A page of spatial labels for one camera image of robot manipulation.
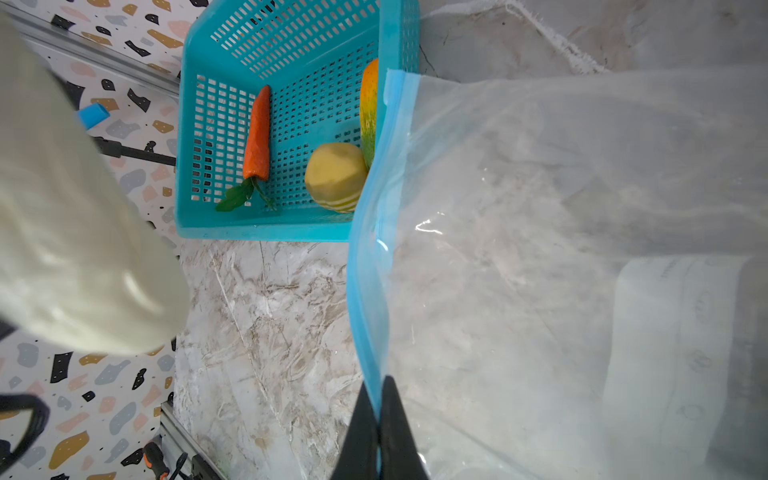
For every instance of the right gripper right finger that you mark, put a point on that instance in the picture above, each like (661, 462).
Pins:
(399, 455)

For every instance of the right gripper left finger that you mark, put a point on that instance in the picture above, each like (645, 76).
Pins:
(358, 458)

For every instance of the clear zip top bag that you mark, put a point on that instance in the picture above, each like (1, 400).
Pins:
(567, 277)

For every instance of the teal plastic basket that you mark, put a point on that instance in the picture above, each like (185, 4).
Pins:
(312, 55)

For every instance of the yellow toy lemon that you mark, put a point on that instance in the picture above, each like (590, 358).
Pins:
(335, 176)

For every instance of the orange toy carrot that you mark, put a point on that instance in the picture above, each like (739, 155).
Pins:
(256, 160)

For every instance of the yellow green toy mango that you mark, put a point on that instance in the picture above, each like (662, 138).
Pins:
(368, 111)

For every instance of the aluminium rail frame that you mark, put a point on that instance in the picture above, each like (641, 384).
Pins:
(182, 454)

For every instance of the orange handled screwdriver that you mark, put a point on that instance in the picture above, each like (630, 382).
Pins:
(154, 460)

